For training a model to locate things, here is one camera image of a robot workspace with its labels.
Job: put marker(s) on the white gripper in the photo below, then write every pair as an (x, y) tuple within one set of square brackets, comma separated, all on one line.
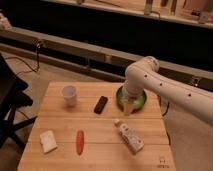
[(131, 92)]

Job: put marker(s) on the black eraser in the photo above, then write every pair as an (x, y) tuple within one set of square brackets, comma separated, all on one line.
[(100, 105)]

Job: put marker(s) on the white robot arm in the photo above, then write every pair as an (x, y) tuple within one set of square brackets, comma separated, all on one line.
[(143, 74)]

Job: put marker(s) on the green bowl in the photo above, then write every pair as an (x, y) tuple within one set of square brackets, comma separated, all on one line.
[(138, 103)]

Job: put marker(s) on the white squeeze bottle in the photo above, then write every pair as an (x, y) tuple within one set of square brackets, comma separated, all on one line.
[(134, 143)]

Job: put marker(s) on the red carrot toy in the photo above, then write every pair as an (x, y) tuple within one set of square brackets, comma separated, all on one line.
[(80, 142)]

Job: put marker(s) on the black office chair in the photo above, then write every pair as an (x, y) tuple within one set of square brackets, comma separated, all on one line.
[(12, 97)]

